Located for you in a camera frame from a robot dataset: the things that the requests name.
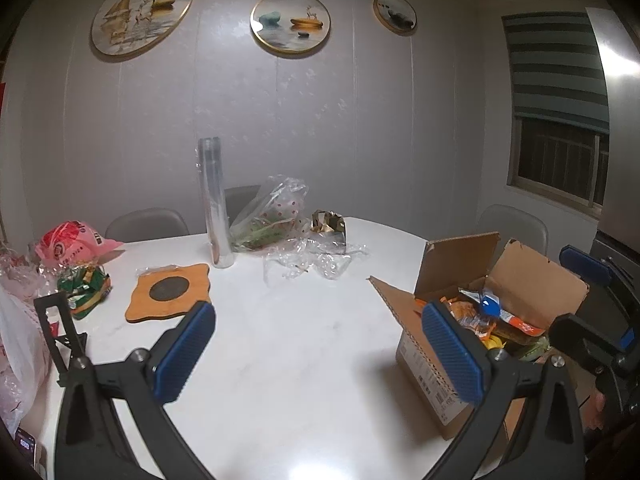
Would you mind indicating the medium round wall picture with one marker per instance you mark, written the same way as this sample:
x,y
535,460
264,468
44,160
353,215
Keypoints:
x,y
290,20

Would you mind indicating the white plastic bag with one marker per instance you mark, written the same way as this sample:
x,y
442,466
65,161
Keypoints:
x,y
20,350

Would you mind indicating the cardboard box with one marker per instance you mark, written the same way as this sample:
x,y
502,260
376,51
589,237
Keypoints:
x,y
450,375

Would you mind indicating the striped window blind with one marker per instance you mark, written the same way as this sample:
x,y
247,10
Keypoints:
x,y
555,70

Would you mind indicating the silver refrigerator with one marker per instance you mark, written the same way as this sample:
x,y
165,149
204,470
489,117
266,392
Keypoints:
x,y
620,135

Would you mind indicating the small green snack packet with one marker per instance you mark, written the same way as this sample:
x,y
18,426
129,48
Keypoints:
x,y
532,350

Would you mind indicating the person's right hand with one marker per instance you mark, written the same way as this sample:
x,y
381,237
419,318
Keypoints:
x,y
598,402

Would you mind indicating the crumpled clear plastic wrap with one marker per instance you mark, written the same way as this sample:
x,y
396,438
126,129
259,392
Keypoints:
x,y
310,260

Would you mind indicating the large round wall picture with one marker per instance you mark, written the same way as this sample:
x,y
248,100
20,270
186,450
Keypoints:
x,y
142,10

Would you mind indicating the window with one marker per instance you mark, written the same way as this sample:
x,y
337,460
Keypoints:
x,y
555,160

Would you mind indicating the dark grey chair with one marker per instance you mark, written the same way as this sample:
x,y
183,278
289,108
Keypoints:
x,y
242,202

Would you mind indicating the wooden coaster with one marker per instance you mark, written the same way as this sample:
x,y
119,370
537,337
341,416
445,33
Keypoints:
x,y
167,292

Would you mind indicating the orange snack packet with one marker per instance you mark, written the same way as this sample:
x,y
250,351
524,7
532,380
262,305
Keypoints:
x,y
465,315

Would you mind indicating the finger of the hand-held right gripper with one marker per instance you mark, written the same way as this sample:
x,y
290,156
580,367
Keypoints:
x,y
575,335
585,262

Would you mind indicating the small round wall picture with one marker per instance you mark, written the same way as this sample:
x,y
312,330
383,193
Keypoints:
x,y
395,12

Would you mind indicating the pink plastic bag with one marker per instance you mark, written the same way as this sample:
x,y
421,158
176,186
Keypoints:
x,y
70,242

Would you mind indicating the clear plastic film roll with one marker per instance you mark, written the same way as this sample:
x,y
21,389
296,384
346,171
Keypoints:
x,y
215,205

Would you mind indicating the dotted clear plastic bag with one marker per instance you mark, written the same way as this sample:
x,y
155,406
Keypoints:
x,y
270,220

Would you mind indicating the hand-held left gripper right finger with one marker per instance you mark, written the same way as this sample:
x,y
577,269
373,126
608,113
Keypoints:
x,y
450,350

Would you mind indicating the black phone stand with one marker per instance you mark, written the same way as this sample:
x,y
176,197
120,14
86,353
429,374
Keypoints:
x,y
55,335

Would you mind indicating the gold foil wrapper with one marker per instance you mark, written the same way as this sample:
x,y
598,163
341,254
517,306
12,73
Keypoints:
x,y
327,230

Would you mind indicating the small blue snack bar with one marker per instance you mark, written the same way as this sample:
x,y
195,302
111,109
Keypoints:
x,y
489,305

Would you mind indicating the green snack bag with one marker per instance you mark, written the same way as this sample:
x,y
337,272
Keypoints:
x,y
85,287

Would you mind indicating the smartphone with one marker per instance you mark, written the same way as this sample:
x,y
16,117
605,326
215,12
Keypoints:
x,y
25,445

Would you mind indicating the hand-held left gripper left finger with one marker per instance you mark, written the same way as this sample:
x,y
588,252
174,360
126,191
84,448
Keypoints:
x,y
185,350

